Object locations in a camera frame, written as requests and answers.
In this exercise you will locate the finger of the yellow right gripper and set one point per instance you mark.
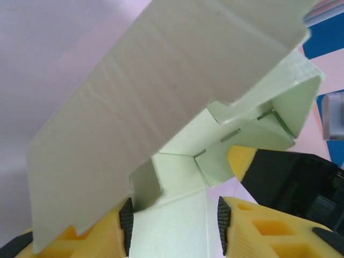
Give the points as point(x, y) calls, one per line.
point(242, 161)

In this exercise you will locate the light green paper box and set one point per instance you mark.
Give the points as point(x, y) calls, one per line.
point(161, 80)

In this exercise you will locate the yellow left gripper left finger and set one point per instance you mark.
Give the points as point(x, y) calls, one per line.
point(102, 236)

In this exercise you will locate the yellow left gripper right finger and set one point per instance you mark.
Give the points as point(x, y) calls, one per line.
point(268, 236)

